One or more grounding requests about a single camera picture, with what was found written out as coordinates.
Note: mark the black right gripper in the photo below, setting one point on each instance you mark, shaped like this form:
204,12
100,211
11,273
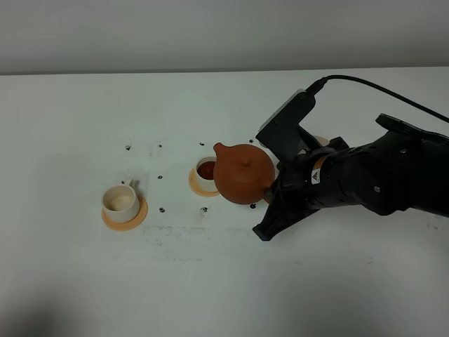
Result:
310,180

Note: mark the brown clay teapot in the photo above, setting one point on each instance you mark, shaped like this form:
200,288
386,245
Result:
242,173

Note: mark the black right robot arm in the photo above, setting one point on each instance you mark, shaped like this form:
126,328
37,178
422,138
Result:
405,168

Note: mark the cream round teapot coaster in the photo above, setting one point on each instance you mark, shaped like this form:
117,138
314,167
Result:
322,141

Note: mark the white teacup middle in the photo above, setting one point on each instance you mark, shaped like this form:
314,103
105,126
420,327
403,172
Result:
204,174

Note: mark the white teacup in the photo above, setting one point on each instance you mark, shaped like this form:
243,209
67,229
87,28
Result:
204,174
120,202

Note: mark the orange coaster middle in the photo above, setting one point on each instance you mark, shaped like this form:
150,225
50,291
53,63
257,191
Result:
197,189

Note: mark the orange coaster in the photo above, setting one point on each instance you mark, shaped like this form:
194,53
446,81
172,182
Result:
133,223
197,189

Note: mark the orange coaster near left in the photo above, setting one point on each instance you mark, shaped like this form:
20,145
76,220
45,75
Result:
133,223

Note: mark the white teacup near left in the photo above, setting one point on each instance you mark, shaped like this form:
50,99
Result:
120,202

